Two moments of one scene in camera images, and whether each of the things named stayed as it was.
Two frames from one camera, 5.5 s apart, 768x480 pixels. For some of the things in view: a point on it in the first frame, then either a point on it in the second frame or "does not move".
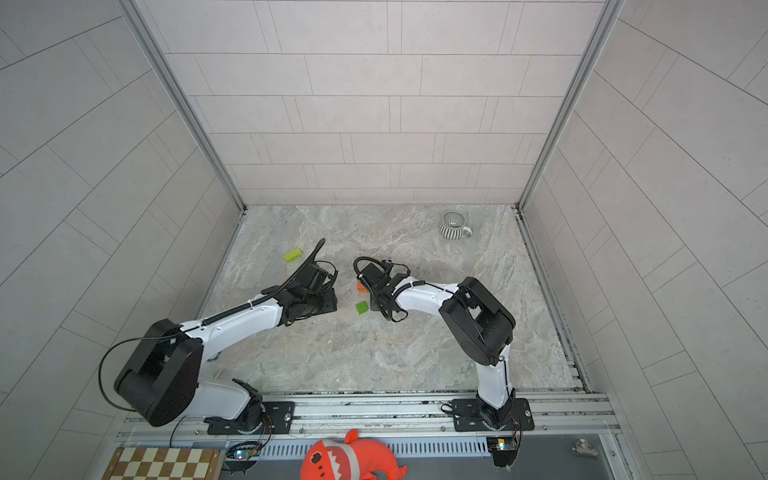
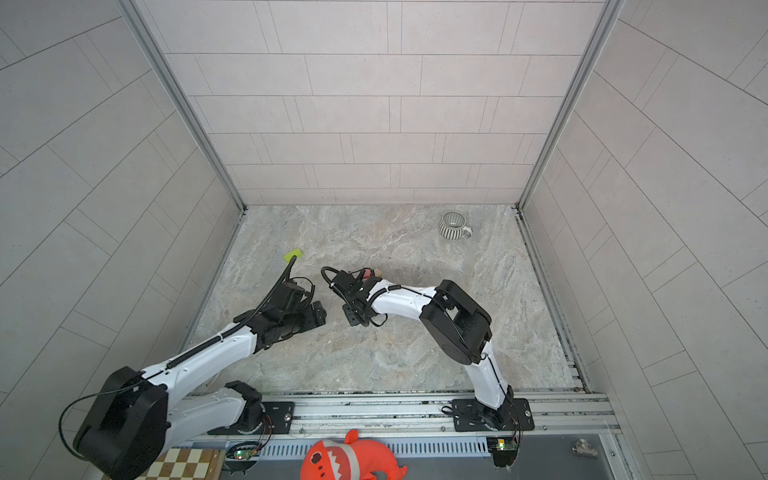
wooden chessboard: [138, 463] does not move
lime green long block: [289, 257] does not move
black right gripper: [372, 302] to [349, 315]
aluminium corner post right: [604, 22] does not move
